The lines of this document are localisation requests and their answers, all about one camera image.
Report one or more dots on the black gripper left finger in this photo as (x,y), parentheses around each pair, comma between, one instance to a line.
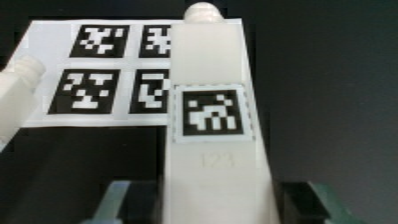
(129,204)

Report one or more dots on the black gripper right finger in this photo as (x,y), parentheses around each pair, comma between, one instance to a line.
(307,204)

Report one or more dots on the white desk leg block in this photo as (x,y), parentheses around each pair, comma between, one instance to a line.
(216,179)

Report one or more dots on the fiducial marker sheet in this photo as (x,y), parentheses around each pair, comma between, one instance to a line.
(113,61)

